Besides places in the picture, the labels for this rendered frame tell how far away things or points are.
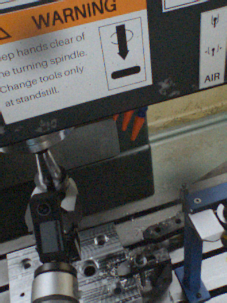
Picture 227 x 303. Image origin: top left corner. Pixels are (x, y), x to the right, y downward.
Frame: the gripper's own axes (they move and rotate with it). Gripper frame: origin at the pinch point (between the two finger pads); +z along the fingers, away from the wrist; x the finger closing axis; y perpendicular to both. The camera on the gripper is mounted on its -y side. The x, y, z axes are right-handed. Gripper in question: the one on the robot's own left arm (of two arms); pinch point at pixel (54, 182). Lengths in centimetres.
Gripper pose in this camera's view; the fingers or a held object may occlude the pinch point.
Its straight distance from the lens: 75.9
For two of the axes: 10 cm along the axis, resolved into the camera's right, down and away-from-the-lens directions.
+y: 1.3, 7.3, 6.7
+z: -0.9, -6.7, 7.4
